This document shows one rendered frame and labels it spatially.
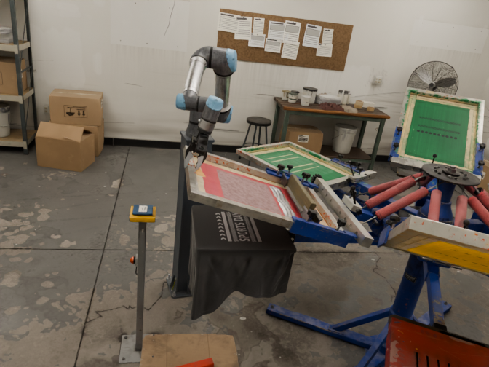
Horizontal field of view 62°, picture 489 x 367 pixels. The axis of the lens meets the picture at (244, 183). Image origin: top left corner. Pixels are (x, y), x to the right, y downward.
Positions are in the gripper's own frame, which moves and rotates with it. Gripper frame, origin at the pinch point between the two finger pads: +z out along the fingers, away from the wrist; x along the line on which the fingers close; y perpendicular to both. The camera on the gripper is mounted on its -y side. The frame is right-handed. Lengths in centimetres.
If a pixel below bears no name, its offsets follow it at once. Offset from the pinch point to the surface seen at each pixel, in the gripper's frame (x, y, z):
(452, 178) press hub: -130, -6, -41
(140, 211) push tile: 14.8, 8.8, 34.1
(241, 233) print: -34.5, -7.4, 22.5
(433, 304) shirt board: -109, -59, 4
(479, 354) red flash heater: -86, -102, -8
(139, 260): 6, 10, 64
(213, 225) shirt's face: -21.6, 0.0, 26.1
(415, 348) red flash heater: -67, -99, -3
